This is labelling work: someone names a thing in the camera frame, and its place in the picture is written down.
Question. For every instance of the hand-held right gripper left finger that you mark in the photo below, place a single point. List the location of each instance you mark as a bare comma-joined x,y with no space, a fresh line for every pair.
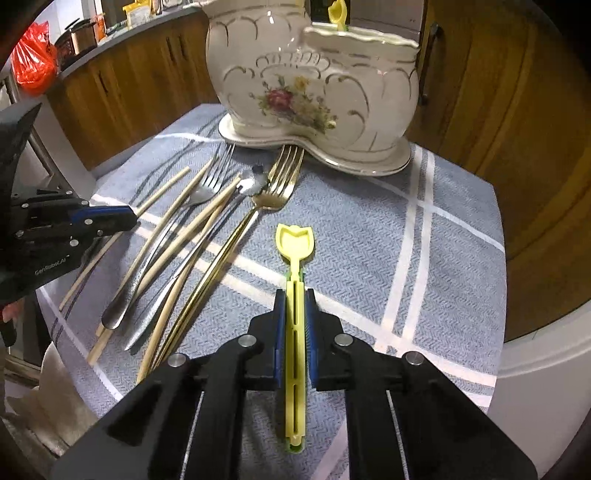
279,341

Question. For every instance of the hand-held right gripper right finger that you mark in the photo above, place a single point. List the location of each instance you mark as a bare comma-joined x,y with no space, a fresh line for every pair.
312,341

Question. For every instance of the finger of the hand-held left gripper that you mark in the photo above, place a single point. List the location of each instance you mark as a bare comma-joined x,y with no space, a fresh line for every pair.
111,219

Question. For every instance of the yellow plastic spoon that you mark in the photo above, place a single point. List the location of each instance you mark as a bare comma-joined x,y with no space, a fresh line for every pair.
294,244
337,11

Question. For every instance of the silver fork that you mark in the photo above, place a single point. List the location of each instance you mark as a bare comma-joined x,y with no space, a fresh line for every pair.
205,191

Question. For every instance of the silver flower-shaped spoon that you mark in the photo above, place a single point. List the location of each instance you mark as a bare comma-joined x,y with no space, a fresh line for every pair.
251,182

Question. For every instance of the gold fork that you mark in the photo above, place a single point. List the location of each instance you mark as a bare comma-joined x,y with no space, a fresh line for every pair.
281,184

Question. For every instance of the floral ceramic utensil holder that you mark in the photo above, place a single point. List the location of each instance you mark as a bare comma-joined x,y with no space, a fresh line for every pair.
314,60

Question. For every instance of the person's left hand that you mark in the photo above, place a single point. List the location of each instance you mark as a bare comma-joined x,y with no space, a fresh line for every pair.
10,314

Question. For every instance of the grey kitchen countertop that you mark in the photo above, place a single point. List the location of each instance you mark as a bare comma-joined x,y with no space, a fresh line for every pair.
106,44

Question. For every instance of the red plastic bag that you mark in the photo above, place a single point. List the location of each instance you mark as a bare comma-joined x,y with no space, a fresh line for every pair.
34,60

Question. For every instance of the copper coloured pot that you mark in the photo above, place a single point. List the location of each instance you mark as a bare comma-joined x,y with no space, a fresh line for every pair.
81,37

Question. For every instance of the yellow container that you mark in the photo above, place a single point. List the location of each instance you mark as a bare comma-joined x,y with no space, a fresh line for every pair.
136,13

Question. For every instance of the wooden cabinet door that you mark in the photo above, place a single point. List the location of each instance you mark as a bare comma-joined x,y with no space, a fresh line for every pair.
498,138

